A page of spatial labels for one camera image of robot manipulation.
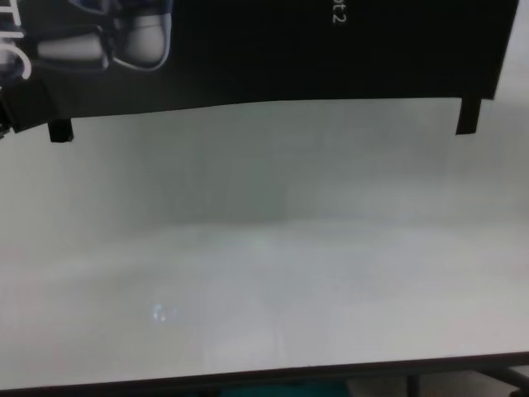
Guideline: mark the black robot print poster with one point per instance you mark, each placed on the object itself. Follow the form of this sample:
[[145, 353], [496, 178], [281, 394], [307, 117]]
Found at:
[[264, 49]]

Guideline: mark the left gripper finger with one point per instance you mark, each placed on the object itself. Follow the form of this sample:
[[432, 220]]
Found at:
[[33, 105]]

